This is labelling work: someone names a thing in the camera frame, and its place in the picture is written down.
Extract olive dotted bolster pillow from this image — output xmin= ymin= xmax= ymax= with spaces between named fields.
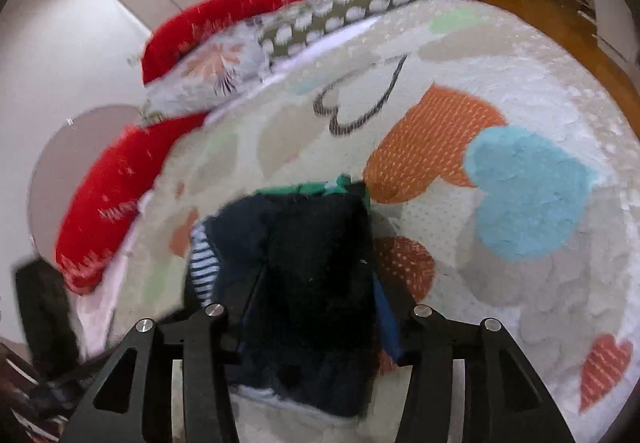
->
xmin=257 ymin=0 xmax=420 ymax=63

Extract navy striped pants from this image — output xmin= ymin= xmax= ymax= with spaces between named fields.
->
xmin=184 ymin=174 xmax=382 ymax=418

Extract heart patterned quilt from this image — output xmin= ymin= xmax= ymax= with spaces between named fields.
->
xmin=110 ymin=0 xmax=639 ymax=442

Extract round headboard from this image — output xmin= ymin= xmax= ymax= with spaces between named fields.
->
xmin=27 ymin=104 xmax=139 ymax=263

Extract floral grey pillow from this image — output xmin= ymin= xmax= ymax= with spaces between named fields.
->
xmin=141 ymin=20 xmax=267 ymax=125

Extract red long pillow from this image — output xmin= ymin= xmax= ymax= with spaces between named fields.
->
xmin=54 ymin=113 xmax=207 ymax=295

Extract white shelf unit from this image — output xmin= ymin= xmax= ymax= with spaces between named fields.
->
xmin=593 ymin=0 xmax=639 ymax=89

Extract red pillow behind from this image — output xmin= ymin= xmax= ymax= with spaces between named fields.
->
xmin=141 ymin=0 xmax=305 ymax=86

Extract pink bed sheet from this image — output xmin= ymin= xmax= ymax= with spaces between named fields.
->
xmin=73 ymin=191 xmax=154 ymax=361

